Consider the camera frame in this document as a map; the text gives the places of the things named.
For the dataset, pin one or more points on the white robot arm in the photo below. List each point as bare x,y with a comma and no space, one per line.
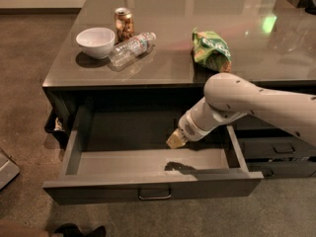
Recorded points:
227,97

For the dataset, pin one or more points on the dark grey drawer cabinet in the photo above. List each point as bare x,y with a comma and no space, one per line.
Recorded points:
272,45

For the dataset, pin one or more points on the clear plastic water bottle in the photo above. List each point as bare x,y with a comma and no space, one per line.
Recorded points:
127,50

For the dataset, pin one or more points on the green chip bag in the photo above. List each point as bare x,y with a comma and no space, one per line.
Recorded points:
211,51

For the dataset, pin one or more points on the orange soda can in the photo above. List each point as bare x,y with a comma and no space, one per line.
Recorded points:
124,23

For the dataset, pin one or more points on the black bin beside cabinet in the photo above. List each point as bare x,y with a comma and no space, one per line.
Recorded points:
54,127

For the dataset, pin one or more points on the grey drawer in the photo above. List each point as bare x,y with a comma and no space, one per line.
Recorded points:
122,156
280,170
276,147
251,123

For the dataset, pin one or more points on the grey flat device on floor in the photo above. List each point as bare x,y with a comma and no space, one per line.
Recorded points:
9,170

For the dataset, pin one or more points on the white ceramic bowl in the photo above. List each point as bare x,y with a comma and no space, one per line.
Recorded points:
96,42

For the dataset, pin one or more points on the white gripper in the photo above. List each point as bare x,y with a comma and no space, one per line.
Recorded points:
190,128

